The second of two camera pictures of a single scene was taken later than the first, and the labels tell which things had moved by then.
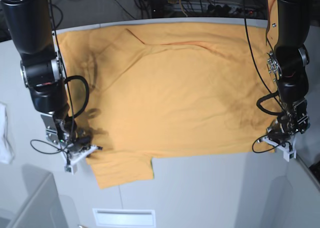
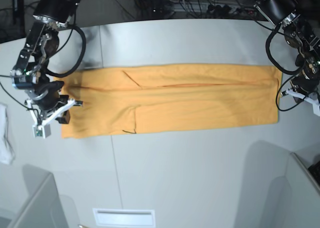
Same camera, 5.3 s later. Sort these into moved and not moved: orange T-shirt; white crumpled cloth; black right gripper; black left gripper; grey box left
Moved: black left gripper; orange T-shirt; black right gripper
Not moved: grey box left; white crumpled cloth
